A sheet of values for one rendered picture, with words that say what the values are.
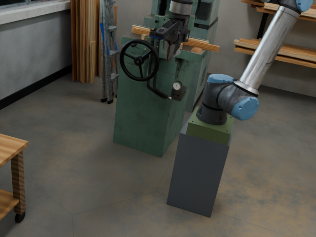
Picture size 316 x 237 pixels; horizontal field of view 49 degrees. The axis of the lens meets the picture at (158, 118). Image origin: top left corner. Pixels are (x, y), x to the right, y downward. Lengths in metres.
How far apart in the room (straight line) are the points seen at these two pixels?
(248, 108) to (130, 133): 1.21
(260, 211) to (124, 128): 1.21
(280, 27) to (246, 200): 1.26
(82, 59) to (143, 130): 1.49
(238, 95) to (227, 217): 0.89
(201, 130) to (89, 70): 2.26
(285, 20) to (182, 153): 0.93
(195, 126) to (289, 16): 0.76
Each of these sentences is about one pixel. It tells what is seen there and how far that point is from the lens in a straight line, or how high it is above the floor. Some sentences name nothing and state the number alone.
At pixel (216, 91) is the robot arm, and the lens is 1.97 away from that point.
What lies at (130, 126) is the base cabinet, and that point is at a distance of 2.78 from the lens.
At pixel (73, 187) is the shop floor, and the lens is 2.43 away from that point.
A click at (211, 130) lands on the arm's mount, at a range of 2.01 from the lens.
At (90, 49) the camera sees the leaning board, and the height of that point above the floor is 0.41.
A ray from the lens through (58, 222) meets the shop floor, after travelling 2.19.
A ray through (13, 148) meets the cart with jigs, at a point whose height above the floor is 0.53.
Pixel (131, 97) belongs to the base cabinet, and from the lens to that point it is 2.67.
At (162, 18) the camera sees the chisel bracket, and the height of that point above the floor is 1.06.
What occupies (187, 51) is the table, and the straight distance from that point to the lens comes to 2.42.
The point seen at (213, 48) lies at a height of 0.92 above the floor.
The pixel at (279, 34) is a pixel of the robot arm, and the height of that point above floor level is 1.21.
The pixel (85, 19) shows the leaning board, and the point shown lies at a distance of 3.88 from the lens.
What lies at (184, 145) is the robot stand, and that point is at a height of 0.48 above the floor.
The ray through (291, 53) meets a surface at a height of 0.60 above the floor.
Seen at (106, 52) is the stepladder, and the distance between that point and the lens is 3.42.
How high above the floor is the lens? 1.53
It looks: 27 degrees down
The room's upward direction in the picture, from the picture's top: 9 degrees clockwise
